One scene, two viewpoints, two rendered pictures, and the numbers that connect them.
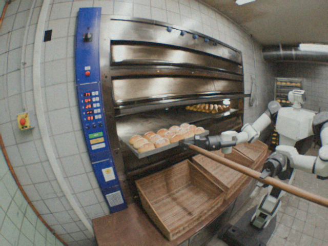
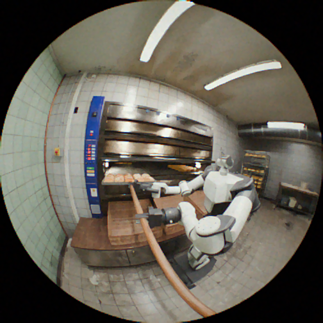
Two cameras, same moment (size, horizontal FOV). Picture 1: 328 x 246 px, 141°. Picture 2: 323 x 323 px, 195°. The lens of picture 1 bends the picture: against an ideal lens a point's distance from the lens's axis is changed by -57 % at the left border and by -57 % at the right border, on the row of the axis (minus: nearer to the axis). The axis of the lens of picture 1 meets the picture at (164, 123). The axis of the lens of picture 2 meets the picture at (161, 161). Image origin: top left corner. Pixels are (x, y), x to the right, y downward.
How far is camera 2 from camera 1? 0.48 m
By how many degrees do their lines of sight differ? 11
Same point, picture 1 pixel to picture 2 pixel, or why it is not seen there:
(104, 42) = (104, 118)
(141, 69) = (122, 136)
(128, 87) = (113, 145)
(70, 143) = (77, 169)
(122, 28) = (115, 109)
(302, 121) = (218, 185)
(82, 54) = (90, 124)
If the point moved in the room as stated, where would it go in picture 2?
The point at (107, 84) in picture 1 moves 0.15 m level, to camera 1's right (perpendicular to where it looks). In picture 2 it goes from (101, 142) to (111, 142)
